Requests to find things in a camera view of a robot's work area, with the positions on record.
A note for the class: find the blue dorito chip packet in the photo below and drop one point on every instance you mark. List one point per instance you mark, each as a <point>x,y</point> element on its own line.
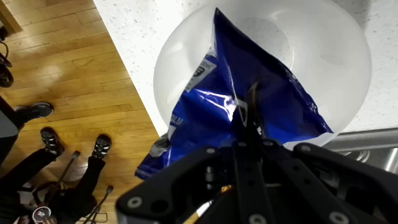
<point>202,115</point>

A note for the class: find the stainless steel sink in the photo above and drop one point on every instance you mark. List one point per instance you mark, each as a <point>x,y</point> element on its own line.
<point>374,147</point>

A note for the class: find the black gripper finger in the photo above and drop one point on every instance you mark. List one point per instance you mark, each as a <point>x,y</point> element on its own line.
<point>253,116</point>
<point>247,173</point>

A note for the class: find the clear plastic bowl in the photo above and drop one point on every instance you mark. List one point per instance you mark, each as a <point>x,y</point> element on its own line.
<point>317,40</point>

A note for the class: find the black shoe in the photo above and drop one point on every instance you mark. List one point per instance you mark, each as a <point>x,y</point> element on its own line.
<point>102,146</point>
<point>51,141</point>
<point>34,111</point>

